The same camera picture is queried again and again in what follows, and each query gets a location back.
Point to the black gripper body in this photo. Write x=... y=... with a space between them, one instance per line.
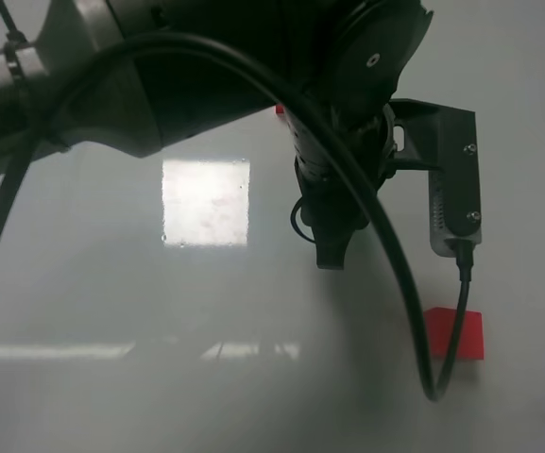
x=340 y=169

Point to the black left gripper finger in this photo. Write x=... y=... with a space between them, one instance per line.
x=331 y=247

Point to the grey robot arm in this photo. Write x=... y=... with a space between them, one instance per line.
x=140 y=75

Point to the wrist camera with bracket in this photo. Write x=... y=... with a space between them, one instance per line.
x=442 y=141

